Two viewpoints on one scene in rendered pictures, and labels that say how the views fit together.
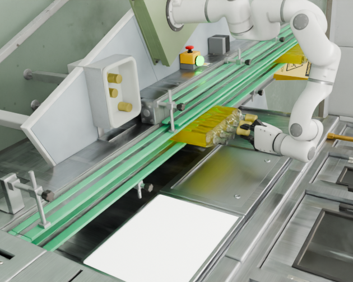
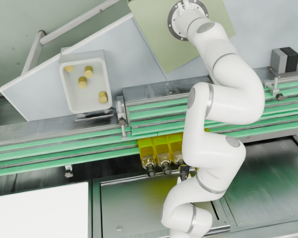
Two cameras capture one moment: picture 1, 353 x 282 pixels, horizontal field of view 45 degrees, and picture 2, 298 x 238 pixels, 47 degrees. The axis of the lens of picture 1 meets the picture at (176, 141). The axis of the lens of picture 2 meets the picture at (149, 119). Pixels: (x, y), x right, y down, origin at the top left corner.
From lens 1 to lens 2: 1.26 m
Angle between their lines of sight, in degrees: 44
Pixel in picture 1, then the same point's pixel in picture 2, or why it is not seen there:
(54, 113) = (26, 85)
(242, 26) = not seen: hidden behind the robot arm
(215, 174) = (142, 194)
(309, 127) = (171, 219)
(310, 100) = (178, 193)
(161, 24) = (156, 32)
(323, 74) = (202, 174)
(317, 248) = not seen: outside the picture
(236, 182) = (142, 214)
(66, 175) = (15, 134)
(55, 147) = (27, 109)
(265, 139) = not seen: hidden behind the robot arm
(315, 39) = (188, 130)
